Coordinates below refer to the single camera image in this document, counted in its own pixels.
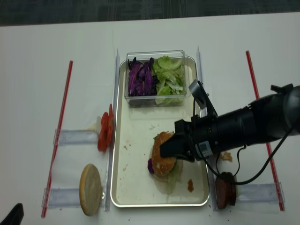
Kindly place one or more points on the clear plastic salad container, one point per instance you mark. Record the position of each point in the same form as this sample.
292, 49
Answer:
149, 101

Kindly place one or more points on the clear lower left holder rail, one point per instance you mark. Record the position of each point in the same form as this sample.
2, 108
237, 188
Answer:
61, 198

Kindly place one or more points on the clear upper left holder rail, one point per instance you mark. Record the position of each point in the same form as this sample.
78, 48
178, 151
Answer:
68, 137

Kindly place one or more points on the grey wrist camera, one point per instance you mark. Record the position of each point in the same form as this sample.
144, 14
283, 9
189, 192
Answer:
201, 97

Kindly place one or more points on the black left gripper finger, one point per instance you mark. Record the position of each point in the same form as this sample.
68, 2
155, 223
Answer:
15, 216

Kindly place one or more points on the purple cabbage shreds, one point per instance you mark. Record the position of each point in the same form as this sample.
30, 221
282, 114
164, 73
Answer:
142, 81

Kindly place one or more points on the red left rail strip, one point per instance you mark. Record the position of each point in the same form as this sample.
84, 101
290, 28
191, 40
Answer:
49, 181

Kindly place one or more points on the red tomato slices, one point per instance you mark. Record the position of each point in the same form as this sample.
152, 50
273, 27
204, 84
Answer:
106, 131

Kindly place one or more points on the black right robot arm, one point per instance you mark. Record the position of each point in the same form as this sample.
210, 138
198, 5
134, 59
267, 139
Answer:
280, 112

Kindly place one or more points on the sesame top bun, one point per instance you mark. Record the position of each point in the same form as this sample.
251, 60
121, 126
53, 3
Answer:
162, 164

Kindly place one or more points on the bread crumb piece on table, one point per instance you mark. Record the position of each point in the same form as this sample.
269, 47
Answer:
226, 156

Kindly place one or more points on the red right rail strip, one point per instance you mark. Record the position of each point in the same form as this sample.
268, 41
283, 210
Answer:
263, 131

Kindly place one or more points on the metal serving tray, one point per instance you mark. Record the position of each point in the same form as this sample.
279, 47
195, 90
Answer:
136, 128

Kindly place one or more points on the brown meat patties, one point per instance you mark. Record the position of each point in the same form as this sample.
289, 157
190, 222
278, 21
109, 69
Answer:
226, 193

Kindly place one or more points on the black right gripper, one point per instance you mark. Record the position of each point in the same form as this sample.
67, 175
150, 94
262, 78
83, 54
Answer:
192, 140

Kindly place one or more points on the bun half on left stand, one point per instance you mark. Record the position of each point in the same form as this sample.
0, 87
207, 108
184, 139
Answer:
90, 190

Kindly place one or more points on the sauce crumb on tray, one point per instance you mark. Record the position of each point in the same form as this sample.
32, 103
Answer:
190, 186

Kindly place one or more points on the green lettuce shreds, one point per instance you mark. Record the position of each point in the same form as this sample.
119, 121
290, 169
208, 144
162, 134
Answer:
171, 81

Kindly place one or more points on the white tomato stand block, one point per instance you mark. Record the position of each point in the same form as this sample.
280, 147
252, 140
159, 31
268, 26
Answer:
98, 125

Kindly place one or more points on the red rail strip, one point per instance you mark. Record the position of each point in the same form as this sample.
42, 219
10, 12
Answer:
49, 181
263, 131

